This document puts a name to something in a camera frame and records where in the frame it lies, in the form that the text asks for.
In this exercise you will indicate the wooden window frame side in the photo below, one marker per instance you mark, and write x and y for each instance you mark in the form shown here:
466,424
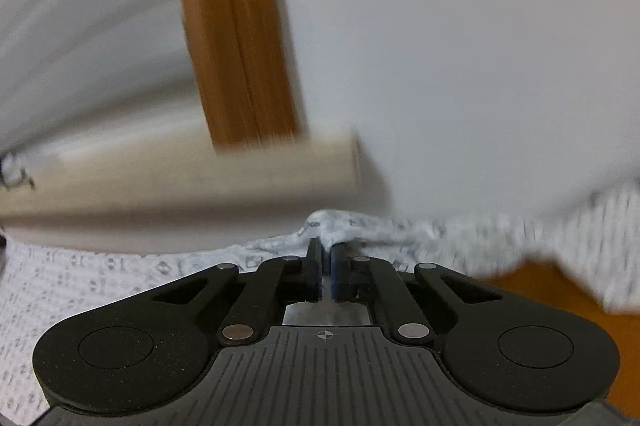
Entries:
235,30

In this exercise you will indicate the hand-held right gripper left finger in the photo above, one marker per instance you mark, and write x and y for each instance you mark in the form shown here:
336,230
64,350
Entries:
320,268

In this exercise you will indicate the beige window sill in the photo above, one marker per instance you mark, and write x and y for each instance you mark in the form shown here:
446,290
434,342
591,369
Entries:
175,181

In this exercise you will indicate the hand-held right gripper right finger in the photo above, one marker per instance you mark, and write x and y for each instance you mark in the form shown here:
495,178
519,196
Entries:
336,271

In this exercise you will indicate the white patterned pajama top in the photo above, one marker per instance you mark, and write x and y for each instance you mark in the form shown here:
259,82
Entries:
575,236

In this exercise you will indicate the grey window blind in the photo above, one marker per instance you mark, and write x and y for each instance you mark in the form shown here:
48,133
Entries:
75,30

